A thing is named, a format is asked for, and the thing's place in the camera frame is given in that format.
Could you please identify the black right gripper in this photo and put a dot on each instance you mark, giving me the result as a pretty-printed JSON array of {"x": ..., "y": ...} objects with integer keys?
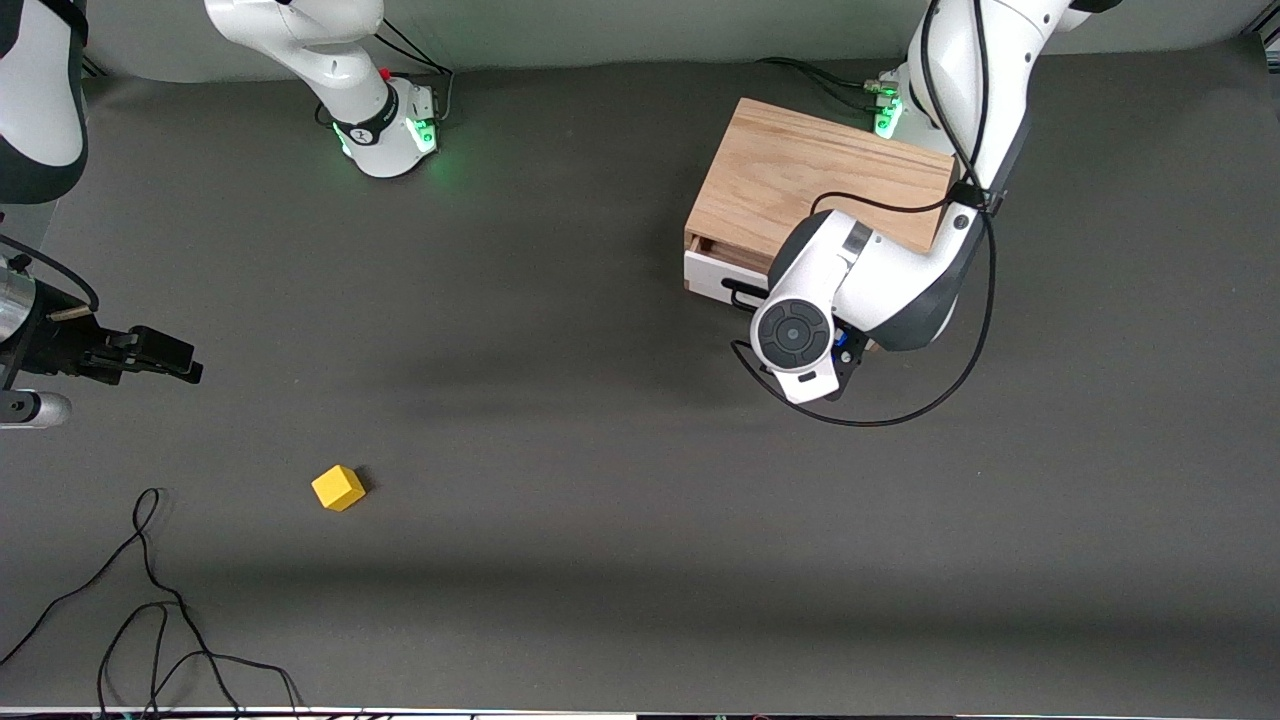
[{"x": 57, "y": 345}]

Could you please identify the yellow cube block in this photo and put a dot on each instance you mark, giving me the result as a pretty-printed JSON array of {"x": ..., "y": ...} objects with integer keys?
[{"x": 338, "y": 489}]

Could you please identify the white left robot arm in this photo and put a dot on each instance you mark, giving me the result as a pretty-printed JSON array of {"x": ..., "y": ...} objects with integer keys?
[{"x": 880, "y": 280}]

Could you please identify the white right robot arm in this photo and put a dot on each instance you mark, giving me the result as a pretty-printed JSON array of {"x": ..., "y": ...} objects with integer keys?
[{"x": 350, "y": 100}]

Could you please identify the wooden drawer cabinet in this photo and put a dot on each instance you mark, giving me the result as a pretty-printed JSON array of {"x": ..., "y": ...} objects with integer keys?
[{"x": 770, "y": 170}]

